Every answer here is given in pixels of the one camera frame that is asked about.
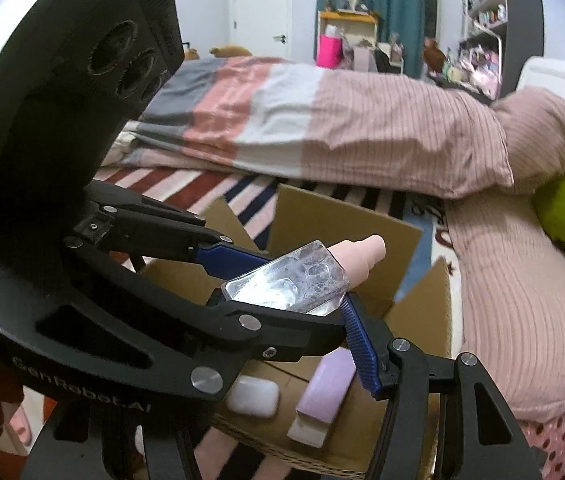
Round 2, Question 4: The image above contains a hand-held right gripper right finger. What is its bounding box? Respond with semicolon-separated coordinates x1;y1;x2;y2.
340;294;548;480

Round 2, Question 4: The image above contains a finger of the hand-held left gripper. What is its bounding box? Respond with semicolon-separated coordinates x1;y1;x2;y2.
32;237;349;401
75;180;274;282

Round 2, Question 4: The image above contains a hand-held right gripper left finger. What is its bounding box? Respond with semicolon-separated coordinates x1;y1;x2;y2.
21;399;213;480

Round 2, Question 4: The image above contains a cardboard box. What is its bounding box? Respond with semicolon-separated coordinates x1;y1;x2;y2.
136;183;454;480

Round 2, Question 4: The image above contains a clear bottle with pink pump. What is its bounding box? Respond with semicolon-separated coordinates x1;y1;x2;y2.
221;233;387;317

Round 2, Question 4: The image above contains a lilac and white box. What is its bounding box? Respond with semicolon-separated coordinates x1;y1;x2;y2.
287;347;358;447

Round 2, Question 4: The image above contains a white soap bar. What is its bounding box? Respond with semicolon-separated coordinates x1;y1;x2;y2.
225;374;281;417

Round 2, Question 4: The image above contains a pink ribbed blanket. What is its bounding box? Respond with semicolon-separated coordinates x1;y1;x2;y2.
447;192;565;424

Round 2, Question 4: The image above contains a striped folded duvet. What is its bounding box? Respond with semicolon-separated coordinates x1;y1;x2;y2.
100;54;514;200

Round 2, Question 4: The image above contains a polka dot cloth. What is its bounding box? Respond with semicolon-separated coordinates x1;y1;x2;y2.
517;406;565;480

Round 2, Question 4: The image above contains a pink bin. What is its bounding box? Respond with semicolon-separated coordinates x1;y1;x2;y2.
316;34;344;67

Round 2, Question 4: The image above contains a white door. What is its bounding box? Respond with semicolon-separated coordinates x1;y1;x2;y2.
229;0;289;59

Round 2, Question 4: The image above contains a white and yellow cabinet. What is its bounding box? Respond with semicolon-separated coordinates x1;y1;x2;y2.
317;9;382;67

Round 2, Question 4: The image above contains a pink striped pillow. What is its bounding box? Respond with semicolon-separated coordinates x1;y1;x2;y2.
491;85;565;196

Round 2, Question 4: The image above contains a dark brown plush toy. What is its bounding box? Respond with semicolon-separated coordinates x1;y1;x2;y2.
421;37;449;81

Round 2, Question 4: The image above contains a teal curtain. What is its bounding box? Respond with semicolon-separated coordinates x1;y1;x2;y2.
315;0;426;79

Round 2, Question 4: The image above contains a white headboard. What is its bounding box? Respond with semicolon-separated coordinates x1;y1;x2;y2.
515;56;565;137

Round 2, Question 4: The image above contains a white wall shelf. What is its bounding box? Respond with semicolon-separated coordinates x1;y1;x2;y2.
461;0;509;102

